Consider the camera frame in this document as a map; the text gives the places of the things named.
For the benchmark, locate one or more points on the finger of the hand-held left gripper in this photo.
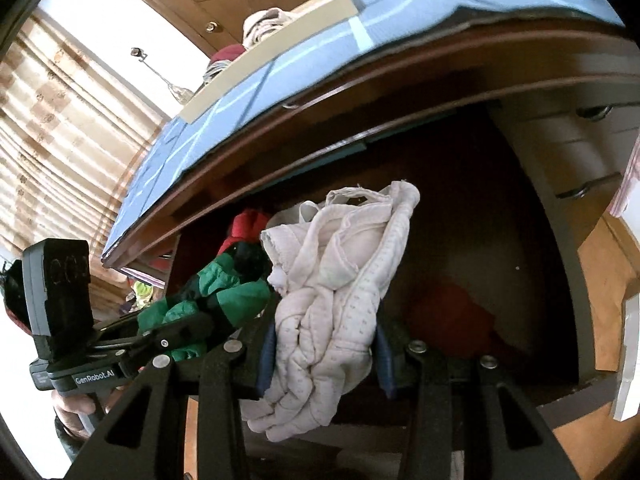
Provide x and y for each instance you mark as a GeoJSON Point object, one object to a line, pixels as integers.
{"type": "Point", "coordinates": [170, 342]}
{"type": "Point", "coordinates": [120, 329]}

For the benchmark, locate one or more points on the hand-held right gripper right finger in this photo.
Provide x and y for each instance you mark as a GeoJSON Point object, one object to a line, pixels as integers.
{"type": "Point", "coordinates": [386, 360]}

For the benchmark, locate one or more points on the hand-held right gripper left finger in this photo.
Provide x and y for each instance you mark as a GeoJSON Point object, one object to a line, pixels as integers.
{"type": "Point", "coordinates": [267, 357]}

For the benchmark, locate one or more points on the green and black underwear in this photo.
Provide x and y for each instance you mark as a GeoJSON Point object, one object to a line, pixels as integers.
{"type": "Point", "coordinates": [235, 300]}

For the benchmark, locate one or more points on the beige underwear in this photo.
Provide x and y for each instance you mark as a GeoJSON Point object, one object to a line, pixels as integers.
{"type": "Point", "coordinates": [330, 300]}

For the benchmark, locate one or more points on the wooden desk drawer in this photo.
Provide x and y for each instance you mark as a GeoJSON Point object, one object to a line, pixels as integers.
{"type": "Point", "coordinates": [475, 240]}

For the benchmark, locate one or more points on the dark red underwear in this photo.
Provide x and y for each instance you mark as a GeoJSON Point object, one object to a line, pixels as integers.
{"type": "Point", "coordinates": [227, 55]}

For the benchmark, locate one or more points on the beige shallow cardboard tray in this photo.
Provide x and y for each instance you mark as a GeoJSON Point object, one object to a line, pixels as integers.
{"type": "Point", "coordinates": [260, 60]}

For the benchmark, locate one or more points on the cream underwear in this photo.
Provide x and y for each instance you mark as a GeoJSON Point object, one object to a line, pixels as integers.
{"type": "Point", "coordinates": [265, 22]}

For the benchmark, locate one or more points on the person's left forearm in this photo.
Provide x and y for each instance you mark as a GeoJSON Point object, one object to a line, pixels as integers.
{"type": "Point", "coordinates": [67, 444]}

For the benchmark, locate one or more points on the person's left hand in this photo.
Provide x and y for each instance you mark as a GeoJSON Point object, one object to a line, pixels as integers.
{"type": "Point", "coordinates": [75, 407]}

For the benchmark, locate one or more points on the green plastic bag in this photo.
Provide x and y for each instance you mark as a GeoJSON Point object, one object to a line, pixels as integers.
{"type": "Point", "coordinates": [141, 291]}

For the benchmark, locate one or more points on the beige patterned curtain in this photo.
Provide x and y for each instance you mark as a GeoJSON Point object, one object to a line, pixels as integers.
{"type": "Point", "coordinates": [60, 135]}

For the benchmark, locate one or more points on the white board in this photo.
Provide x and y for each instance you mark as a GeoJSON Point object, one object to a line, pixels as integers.
{"type": "Point", "coordinates": [627, 360]}

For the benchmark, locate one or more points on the pink patterned cloth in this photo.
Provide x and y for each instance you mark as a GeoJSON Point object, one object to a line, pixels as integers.
{"type": "Point", "coordinates": [627, 180]}

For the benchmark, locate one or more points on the dark wooden desk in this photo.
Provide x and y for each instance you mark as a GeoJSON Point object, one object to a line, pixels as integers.
{"type": "Point", "coordinates": [450, 60]}

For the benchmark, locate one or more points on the brass door knob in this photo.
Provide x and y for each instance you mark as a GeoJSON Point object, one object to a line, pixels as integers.
{"type": "Point", "coordinates": [212, 25]}

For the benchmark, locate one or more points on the metal wall hook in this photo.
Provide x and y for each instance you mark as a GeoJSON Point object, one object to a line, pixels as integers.
{"type": "Point", "coordinates": [136, 52]}

